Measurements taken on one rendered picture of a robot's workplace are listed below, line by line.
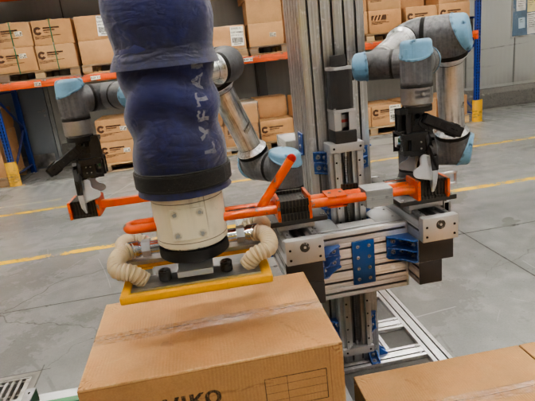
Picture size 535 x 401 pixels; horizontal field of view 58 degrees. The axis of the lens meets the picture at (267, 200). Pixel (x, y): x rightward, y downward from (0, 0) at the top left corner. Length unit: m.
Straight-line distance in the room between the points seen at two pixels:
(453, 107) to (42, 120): 8.74
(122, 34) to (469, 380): 1.42
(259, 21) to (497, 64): 5.47
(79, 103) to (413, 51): 0.86
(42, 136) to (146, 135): 8.90
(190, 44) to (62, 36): 7.49
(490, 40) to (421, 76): 10.30
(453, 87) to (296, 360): 1.03
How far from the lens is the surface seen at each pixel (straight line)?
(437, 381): 1.75
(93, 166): 1.43
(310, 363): 1.19
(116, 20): 1.06
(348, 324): 2.12
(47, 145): 9.95
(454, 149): 1.83
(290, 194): 1.22
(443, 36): 1.67
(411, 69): 1.21
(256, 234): 1.18
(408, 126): 1.23
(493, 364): 1.85
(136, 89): 1.05
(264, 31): 8.41
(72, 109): 1.40
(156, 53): 1.02
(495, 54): 11.58
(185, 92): 1.04
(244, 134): 1.75
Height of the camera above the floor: 1.60
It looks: 17 degrees down
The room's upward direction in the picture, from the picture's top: 6 degrees counter-clockwise
